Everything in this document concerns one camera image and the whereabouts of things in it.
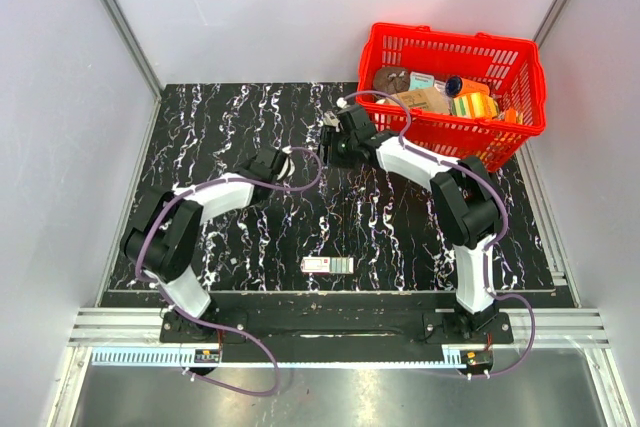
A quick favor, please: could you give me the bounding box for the orange bottle blue cap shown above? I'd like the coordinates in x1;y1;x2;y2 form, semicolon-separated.
445;76;491;98

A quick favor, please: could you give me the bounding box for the red plastic basket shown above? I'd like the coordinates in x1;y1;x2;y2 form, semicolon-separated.
357;23;546;171

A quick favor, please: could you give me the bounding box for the green yellow box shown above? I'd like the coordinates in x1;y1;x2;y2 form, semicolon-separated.
451;92;499;119

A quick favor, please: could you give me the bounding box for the brown round package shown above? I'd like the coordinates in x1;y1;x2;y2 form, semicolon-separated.
372;66;410;95

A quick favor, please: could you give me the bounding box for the teal white card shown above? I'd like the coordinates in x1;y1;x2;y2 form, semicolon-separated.
409;71;435;90

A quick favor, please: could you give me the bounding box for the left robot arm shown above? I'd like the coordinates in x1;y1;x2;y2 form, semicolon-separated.
120;147;295;343

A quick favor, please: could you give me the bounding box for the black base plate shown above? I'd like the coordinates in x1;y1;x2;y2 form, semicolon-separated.
159;289;516;348

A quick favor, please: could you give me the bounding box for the staple box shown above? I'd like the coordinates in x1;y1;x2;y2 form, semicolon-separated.
301;257;354;275

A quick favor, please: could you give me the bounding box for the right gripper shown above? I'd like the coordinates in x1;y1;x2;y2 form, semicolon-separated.
312;126;358;171

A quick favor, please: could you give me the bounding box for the white black stapler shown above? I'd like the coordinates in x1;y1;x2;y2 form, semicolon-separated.
323;111;340;131

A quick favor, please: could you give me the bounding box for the brown cardboard box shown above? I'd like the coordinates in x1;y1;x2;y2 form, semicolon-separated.
394;87;451;115

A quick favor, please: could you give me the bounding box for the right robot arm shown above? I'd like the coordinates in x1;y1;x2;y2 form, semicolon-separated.
318;105;505;343

